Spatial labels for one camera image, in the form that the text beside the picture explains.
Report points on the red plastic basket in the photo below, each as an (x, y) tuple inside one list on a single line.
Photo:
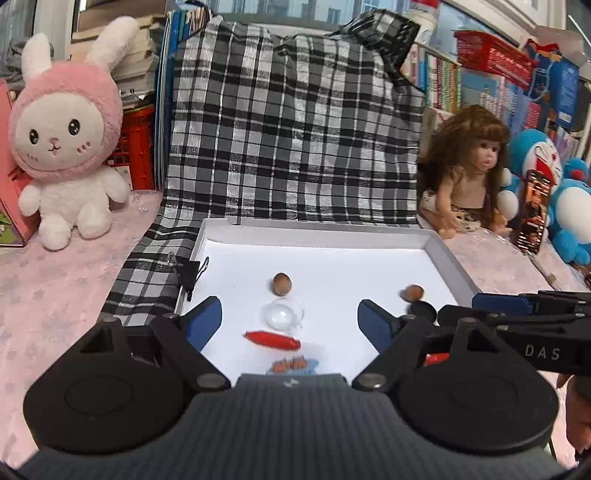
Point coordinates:
[(494, 57)]

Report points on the white canister red lid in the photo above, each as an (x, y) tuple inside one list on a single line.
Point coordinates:
[(422, 23)]

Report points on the pink toy dollhouse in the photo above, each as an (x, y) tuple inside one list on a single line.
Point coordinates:
[(11, 194)]

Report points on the blue cat plush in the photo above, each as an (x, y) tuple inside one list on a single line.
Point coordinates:
[(538, 152)]

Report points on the pink rabbit plush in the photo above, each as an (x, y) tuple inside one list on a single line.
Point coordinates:
[(64, 138)]

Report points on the white cardboard box lid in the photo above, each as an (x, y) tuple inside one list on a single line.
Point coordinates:
[(332, 263)]

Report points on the white patterned pen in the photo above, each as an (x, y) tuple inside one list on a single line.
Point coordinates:
[(544, 268)]

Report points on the smartphone with lit screen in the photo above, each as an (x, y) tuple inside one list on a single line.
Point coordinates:
[(531, 212)]

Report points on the brown hazelnut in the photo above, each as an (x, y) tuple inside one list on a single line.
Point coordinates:
[(414, 293), (281, 284)]

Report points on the grey cloth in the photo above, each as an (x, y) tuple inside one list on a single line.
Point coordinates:
[(11, 64)]

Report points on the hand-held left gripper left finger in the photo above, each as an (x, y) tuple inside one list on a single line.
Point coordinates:
[(203, 321)]

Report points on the person's right hand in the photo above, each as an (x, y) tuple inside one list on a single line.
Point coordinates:
[(579, 410)]

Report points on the black round cap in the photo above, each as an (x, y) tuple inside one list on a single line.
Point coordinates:
[(422, 310)]

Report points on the red plastic crate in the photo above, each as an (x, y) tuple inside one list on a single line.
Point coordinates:
[(134, 147)]

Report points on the red plastic tube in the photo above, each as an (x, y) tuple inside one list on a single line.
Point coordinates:
[(272, 340), (436, 359)]

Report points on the stack of old books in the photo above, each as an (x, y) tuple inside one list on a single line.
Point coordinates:
[(138, 50)]

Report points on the blue cardboard box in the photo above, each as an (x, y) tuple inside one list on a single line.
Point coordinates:
[(558, 87)]

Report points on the brown haired baby doll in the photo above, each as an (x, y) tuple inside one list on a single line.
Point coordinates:
[(466, 152)]

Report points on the black binder clip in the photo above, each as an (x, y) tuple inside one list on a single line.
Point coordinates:
[(189, 277)]

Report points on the blue mouse plush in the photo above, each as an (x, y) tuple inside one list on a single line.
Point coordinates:
[(572, 207)]

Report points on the row of colourful books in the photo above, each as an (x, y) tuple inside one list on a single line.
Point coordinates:
[(489, 99)]

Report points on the blue hair clip with bears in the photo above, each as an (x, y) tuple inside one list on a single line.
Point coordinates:
[(293, 364)]

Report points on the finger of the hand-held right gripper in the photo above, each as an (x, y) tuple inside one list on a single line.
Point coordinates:
[(466, 316), (501, 302)]

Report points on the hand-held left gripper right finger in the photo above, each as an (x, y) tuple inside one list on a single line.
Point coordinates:
[(375, 323)]

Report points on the black white checkered cloth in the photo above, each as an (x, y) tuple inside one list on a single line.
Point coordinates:
[(286, 129)]

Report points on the clear small plastic cup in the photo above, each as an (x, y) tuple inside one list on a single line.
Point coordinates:
[(282, 316)]

